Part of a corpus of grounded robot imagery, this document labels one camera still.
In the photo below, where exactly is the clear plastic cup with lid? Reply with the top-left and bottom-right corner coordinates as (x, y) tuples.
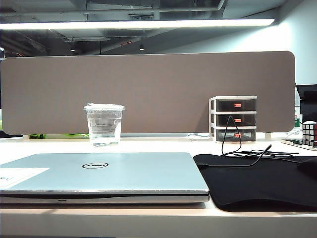
(83, 103), (125, 149)

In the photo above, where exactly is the silver Dell laptop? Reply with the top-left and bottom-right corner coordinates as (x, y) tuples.
(0, 152), (210, 205)

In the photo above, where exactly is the white sticker on laptop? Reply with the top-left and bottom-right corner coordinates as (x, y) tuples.
(0, 167), (50, 188)

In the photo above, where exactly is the brown desk partition panel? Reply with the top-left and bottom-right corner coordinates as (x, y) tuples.
(0, 51), (296, 135)

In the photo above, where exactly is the dark translucent drawer red label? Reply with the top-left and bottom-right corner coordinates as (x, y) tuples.
(215, 98), (256, 112)
(215, 128), (256, 141)
(215, 114), (256, 126)

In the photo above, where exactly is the long white light strip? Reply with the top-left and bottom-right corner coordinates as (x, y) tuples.
(0, 18), (275, 31)

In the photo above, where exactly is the black mouse pad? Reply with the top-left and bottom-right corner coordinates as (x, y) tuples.
(193, 153), (317, 213)

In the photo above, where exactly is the flat white device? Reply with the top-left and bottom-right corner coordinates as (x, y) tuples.
(281, 138), (317, 151)

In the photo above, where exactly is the Rubik's cube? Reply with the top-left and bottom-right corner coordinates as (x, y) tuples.
(301, 121), (317, 147)

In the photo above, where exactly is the black monitor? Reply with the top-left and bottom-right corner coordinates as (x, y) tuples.
(296, 84), (317, 124)

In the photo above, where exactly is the white drawer organizer frame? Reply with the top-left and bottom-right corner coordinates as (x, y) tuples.
(209, 95), (258, 144)

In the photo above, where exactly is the thin black cable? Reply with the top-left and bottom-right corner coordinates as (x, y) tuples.
(221, 115), (302, 167)

